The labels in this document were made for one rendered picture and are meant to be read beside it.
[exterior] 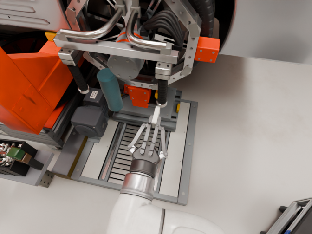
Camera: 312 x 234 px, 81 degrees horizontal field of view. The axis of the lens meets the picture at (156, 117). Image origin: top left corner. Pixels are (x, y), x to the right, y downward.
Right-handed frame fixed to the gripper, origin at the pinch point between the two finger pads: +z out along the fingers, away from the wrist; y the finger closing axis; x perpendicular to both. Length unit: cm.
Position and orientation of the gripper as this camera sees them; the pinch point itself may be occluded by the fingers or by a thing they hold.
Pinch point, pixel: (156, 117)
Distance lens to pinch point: 62.7
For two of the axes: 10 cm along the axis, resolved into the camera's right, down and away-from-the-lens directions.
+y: 9.8, 1.7, -1.1
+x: 0.0, -5.3, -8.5
